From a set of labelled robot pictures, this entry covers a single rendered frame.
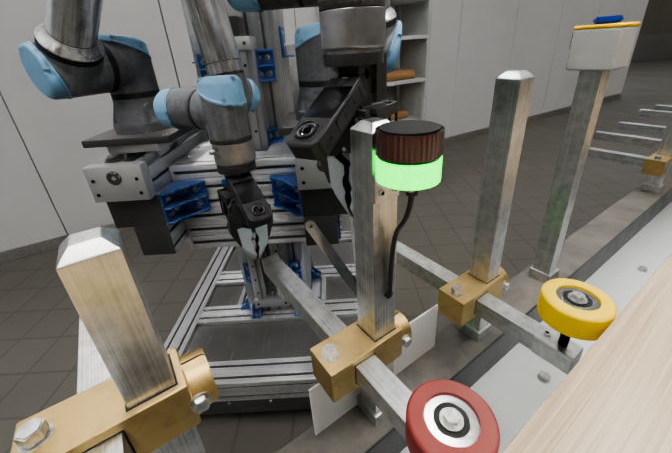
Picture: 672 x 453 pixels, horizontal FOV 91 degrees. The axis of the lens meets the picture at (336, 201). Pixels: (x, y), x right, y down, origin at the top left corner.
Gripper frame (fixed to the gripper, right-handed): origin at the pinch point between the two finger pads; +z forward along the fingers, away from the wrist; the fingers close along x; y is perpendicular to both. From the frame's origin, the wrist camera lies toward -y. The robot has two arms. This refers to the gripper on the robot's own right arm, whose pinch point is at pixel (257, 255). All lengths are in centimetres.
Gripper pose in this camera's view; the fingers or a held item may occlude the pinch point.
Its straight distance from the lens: 72.1
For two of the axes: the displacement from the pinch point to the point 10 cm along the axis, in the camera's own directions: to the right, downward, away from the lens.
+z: 0.6, 9.0, 4.3
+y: -5.7, -3.2, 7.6
